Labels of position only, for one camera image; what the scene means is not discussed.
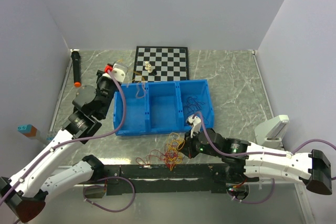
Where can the white grey stand device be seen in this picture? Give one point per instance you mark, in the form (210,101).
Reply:
(271,132)

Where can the cream chess piece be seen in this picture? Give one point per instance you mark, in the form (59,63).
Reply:
(147,64)
(149,68)

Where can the aluminium frame rail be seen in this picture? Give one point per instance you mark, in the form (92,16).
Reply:
(264,203)

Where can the blue three-compartment plastic bin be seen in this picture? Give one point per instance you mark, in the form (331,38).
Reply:
(161,107)

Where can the cream chess piece front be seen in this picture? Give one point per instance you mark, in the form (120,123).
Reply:
(149,68)

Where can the blue brown toy block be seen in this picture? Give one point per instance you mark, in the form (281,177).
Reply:
(30,132)

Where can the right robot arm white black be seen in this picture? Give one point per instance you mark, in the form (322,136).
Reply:
(250,160)

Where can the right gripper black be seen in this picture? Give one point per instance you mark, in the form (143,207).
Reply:
(186,147)

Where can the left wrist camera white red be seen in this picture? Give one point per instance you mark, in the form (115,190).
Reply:
(118,70)

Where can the blue lego brick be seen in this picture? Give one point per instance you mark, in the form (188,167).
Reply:
(50,136)

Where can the cream chess piece rear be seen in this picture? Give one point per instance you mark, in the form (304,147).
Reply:
(147,64)

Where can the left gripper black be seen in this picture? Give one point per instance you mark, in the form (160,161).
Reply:
(100,76)

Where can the black white chessboard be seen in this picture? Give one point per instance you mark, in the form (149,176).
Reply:
(171,64)

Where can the black marker orange cap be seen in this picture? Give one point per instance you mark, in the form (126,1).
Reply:
(76,66)

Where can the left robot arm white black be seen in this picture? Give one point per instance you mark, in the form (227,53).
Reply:
(27,191)

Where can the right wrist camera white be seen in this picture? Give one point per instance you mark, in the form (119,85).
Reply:
(195,123)

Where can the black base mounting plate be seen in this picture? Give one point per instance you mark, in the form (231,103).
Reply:
(158,178)

